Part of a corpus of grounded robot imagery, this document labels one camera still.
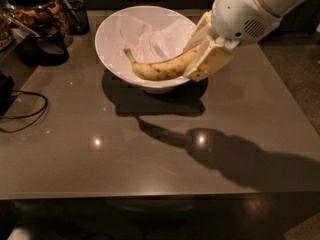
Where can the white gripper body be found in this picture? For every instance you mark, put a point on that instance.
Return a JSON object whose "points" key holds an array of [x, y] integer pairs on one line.
{"points": [[242, 17]]}

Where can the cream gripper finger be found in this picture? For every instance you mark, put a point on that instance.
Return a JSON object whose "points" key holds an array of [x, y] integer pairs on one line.
{"points": [[211, 57], [203, 28]]}

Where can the yellow spotted banana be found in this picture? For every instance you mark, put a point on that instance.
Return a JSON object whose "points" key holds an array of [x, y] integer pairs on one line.
{"points": [[163, 70]]}

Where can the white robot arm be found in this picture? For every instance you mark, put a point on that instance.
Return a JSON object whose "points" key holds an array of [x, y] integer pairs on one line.
{"points": [[234, 23]]}

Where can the white bowl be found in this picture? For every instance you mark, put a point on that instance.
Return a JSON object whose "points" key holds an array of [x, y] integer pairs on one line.
{"points": [[108, 34]]}

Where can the white crumpled paper liner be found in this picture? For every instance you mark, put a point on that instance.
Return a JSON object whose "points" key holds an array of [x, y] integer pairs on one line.
{"points": [[150, 42]]}

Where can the black mesh pen holder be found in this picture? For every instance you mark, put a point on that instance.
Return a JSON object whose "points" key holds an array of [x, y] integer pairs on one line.
{"points": [[77, 18]]}

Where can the glass jar with snacks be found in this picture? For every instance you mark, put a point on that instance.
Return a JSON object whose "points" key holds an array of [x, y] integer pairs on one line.
{"points": [[35, 13]]}

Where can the glass jar at left edge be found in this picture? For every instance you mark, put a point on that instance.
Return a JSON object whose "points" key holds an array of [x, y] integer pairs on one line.
{"points": [[6, 34]]}

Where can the black device at left edge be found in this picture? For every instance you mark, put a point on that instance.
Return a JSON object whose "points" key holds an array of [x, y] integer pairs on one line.
{"points": [[6, 88]]}

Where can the silver utensil handle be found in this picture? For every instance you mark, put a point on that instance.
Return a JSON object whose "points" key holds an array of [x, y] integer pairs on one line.
{"points": [[21, 25]]}

